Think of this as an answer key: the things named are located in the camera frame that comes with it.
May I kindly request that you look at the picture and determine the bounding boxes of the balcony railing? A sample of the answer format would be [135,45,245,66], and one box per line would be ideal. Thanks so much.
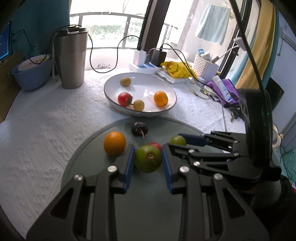
[69,13,178,50]

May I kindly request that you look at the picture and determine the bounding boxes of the person's right forearm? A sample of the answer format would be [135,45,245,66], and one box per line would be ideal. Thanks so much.
[240,175,296,241]

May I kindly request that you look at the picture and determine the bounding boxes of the yellow plastic bag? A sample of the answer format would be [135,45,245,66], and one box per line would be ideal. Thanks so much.
[161,61,197,79]

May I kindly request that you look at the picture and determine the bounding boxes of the black charger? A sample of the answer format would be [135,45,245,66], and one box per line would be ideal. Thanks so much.
[150,48,167,67]

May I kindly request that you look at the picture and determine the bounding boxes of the yellow curtain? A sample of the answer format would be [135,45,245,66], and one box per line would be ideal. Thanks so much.
[235,0,278,90]

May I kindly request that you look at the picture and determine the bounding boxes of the brown box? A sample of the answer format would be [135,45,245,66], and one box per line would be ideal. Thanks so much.
[0,50,25,123]

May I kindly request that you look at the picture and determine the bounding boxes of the orange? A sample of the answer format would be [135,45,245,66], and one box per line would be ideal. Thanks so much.
[154,91,168,107]
[104,131,127,156]

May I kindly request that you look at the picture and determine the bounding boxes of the white plate with dark rim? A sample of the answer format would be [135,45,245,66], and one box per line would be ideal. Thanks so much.
[104,72,177,117]

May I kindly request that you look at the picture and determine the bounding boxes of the stainless steel tumbler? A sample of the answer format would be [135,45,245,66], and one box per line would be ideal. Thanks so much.
[54,25,89,90]

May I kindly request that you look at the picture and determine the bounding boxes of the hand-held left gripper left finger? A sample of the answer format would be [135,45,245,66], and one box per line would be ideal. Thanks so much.
[25,144,136,241]

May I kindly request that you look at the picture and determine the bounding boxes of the grey round mat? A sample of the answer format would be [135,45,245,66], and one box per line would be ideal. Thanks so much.
[60,117,255,241]

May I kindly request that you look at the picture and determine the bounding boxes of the black window post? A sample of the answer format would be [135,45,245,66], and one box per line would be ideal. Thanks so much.
[137,0,171,61]

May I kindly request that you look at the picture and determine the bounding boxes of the white power strip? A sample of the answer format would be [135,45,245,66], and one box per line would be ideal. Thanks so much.
[129,62,162,75]

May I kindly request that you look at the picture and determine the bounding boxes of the green lime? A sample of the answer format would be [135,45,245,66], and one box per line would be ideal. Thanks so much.
[170,135,187,146]

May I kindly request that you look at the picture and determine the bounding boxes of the black charging cable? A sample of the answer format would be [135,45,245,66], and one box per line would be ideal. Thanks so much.
[87,35,141,73]

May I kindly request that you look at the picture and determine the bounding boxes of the teal curtain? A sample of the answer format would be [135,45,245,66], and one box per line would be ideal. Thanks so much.
[9,0,71,56]

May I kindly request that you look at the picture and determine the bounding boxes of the white charger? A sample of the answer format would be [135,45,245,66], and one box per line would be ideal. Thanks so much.
[134,50,147,66]

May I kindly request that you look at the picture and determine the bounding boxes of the red tomato with stem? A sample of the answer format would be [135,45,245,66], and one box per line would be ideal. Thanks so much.
[118,92,134,108]

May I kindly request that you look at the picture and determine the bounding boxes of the thin black cable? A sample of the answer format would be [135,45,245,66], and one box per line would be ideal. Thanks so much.
[229,0,272,163]

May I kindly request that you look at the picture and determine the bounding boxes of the light blue hanging towel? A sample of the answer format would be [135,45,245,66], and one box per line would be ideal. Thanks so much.
[195,4,232,45]

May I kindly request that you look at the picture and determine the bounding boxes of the dark purple plum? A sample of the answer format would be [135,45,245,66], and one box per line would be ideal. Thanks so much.
[131,122,148,137]

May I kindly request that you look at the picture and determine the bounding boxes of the white cable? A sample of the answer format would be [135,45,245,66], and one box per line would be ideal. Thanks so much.
[221,102,228,135]

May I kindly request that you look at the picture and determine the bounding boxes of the purple cloth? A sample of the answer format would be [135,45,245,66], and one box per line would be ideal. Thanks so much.
[206,79,240,108]

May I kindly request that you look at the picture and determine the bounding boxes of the white desk lamp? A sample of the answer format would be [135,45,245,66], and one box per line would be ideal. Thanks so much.
[214,37,247,63]

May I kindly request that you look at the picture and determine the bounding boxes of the blue bowl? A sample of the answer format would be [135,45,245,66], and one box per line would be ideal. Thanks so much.
[11,54,54,91]

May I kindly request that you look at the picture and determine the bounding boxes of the green apple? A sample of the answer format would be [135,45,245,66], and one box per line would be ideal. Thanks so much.
[134,145,163,173]

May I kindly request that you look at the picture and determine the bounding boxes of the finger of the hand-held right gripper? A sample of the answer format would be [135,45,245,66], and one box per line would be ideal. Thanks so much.
[166,143,251,177]
[178,131,242,152]

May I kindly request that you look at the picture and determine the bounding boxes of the tablet with lit screen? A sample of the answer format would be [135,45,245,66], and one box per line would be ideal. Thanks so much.
[0,21,12,62]

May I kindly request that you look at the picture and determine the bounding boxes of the white textured tablecloth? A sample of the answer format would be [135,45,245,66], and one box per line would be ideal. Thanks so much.
[0,67,255,239]

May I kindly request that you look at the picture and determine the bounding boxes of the white plastic basket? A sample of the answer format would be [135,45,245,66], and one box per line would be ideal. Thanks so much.
[192,54,220,78]

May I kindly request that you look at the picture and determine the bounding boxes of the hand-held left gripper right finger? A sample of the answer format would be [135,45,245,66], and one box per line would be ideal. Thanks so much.
[161,146,270,241]

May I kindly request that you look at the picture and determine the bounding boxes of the white tube with blue label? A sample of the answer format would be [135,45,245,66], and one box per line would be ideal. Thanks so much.
[212,75,233,102]

